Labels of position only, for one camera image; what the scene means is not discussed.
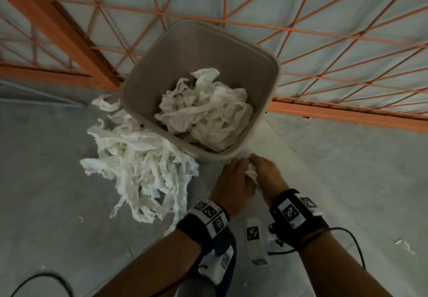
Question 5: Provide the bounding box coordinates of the person's left hand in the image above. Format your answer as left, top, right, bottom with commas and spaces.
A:
209, 157, 256, 219

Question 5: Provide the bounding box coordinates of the person's right hand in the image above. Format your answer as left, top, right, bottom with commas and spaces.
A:
249, 153, 291, 204

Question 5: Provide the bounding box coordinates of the pile of white paper strips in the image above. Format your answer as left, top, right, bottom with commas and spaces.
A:
79, 94, 201, 237

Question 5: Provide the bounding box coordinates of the beige plastic waste bin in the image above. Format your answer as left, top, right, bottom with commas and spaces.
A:
120, 19, 281, 164

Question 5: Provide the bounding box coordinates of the person's right forearm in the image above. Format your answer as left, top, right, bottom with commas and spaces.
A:
296, 231, 394, 297

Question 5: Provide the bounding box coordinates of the person's left forearm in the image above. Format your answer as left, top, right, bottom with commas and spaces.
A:
100, 230, 203, 297

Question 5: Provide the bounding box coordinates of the black wristband with marker tags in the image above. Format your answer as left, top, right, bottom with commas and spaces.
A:
176, 199, 230, 252
269, 189, 330, 251

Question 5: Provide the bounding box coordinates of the orange metal mesh fence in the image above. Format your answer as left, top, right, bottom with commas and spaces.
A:
0, 0, 428, 133

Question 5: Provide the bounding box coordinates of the grey left trouser leg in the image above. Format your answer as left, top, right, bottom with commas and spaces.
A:
179, 276, 218, 297

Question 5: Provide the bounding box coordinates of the white fabric backdrop sheet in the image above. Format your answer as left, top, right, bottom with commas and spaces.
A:
0, 0, 428, 117

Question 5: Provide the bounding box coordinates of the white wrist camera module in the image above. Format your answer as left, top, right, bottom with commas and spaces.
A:
197, 236, 235, 286
246, 216, 285, 267

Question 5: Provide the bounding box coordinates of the thin black cable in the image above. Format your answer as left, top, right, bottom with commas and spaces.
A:
10, 272, 76, 297
267, 227, 367, 271

